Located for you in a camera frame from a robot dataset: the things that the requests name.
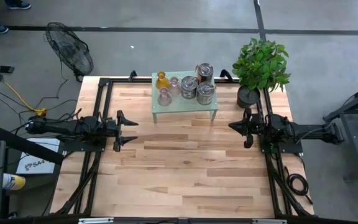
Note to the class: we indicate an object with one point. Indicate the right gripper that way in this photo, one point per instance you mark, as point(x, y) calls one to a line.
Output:
point(256, 130)

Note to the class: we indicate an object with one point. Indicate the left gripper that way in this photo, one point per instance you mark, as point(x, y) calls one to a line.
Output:
point(111, 129)

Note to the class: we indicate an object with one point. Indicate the candle jar with floral label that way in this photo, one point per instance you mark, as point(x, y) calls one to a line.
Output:
point(205, 92)

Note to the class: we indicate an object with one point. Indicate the pink glass candle stick holder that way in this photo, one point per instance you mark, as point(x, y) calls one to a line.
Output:
point(164, 98)
point(174, 85)

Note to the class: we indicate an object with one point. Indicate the amber glass candle stick holder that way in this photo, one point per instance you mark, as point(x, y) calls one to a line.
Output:
point(162, 81)

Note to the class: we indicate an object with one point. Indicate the plain silver candle jar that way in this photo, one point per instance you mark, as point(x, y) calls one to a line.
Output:
point(205, 72)

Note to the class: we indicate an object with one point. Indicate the candle jar with green label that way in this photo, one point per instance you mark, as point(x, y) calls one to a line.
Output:
point(189, 87)

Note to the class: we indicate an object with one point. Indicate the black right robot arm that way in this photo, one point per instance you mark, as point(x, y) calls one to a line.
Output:
point(309, 129)

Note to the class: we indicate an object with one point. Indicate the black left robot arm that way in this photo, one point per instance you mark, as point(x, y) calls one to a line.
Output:
point(61, 126)

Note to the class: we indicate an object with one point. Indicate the black plant pot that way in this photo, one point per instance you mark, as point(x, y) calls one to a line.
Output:
point(247, 98)

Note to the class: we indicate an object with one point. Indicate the black table clamp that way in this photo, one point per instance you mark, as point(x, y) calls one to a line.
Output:
point(226, 75)
point(132, 75)

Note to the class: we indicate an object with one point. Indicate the green perforated metal shelf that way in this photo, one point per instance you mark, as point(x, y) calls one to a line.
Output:
point(182, 107)

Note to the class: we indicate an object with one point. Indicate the green leafy plant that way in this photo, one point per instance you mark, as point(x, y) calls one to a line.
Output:
point(261, 63)

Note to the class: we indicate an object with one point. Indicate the white printed box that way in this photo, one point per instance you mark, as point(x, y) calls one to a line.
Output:
point(37, 161)

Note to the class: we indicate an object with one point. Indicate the black floor fan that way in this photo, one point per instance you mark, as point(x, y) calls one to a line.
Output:
point(70, 49)

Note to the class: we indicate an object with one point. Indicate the person's shoe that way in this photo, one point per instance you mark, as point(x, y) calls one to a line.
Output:
point(18, 4)
point(0, 29)

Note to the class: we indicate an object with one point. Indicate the black aluminium table frame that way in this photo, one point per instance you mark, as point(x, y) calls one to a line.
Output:
point(272, 174)

